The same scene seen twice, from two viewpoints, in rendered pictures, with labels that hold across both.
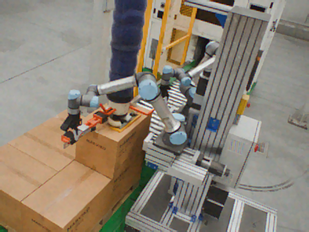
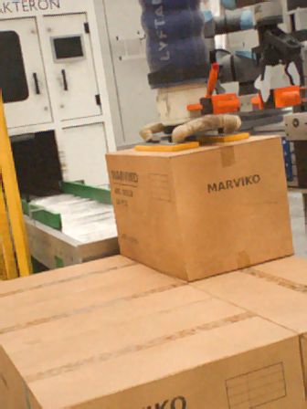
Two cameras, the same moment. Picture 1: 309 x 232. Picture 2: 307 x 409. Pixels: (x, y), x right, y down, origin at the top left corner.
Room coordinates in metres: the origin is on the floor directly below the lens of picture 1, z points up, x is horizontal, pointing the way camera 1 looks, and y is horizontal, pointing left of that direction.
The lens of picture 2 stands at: (0.66, 2.06, 1.11)
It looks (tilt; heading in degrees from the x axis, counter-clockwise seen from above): 9 degrees down; 316
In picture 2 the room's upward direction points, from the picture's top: 8 degrees counter-clockwise
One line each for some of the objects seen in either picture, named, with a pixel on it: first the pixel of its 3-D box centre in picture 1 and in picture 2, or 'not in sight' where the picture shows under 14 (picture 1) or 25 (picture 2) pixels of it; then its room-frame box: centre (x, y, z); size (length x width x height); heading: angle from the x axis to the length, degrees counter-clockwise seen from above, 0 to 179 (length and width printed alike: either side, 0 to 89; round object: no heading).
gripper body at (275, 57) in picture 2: (74, 119); (270, 44); (1.72, 0.53, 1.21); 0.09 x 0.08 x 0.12; 158
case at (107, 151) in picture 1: (114, 134); (193, 200); (2.27, 0.32, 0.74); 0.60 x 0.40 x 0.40; 159
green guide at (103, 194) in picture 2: not in sight; (101, 192); (3.92, -0.63, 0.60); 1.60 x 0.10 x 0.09; 158
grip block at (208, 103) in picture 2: (100, 117); (218, 104); (2.02, 0.41, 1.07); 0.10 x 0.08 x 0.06; 68
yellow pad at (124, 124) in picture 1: (126, 119); (212, 133); (2.22, 0.23, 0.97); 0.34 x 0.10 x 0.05; 158
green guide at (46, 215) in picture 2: (172, 76); (18, 207); (4.12, -0.14, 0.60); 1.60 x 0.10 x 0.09; 158
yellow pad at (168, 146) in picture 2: not in sight; (164, 142); (2.29, 0.40, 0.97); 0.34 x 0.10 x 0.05; 158
